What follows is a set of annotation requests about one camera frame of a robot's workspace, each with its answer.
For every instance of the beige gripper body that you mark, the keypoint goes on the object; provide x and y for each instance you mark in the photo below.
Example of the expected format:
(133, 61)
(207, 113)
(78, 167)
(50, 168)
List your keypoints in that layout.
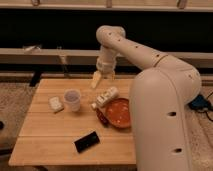
(105, 65)

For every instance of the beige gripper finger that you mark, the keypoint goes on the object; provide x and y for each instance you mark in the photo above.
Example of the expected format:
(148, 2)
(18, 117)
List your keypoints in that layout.
(96, 79)
(112, 76)

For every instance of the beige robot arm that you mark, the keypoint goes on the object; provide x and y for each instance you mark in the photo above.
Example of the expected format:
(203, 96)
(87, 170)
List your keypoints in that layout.
(157, 99)

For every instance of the white bottle lying down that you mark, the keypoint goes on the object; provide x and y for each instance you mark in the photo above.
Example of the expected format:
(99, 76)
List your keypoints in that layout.
(105, 97)

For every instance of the translucent plastic cup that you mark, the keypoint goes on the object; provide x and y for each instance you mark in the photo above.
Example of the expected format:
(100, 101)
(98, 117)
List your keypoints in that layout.
(72, 99)

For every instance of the orange bowl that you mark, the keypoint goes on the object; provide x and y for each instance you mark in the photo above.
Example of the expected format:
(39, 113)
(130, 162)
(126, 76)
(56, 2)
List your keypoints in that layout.
(117, 113)

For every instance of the dark red utensil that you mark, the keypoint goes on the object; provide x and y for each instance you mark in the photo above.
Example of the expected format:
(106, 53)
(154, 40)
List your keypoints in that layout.
(101, 117)

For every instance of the small white box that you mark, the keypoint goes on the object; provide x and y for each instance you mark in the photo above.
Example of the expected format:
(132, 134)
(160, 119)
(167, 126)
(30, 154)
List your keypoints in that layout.
(55, 104)

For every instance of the wooden table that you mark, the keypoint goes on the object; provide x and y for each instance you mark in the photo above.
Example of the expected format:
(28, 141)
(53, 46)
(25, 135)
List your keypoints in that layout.
(47, 138)

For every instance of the black rectangular device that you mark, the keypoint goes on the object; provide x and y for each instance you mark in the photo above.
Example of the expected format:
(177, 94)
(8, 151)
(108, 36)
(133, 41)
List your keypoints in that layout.
(86, 142)

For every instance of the blue object on floor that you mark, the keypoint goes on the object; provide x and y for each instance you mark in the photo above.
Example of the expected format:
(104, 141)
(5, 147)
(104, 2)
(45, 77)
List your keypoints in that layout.
(200, 103)

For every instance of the long wooden bench rail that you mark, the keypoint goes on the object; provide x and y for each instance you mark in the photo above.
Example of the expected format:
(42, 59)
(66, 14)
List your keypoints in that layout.
(84, 57)

